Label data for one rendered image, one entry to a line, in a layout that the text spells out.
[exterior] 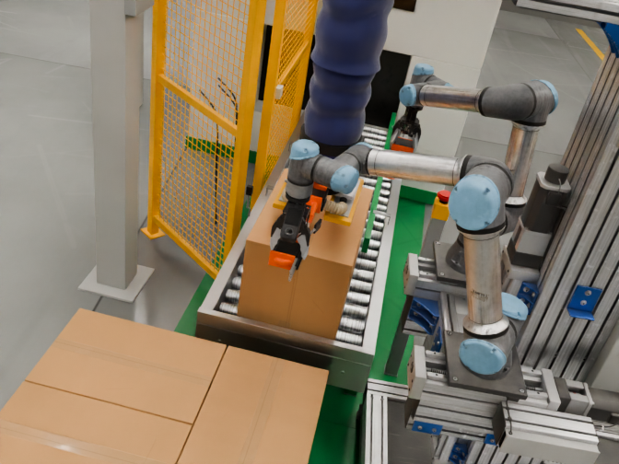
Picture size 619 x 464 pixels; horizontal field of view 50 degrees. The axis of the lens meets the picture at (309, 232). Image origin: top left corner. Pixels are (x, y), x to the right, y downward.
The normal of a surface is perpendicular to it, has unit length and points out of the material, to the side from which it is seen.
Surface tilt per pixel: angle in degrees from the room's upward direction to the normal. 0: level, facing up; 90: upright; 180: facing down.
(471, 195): 84
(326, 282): 90
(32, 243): 0
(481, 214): 83
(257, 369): 0
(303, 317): 90
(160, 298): 0
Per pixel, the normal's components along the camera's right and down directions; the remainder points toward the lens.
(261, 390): 0.15, -0.82
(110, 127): -0.18, 0.52
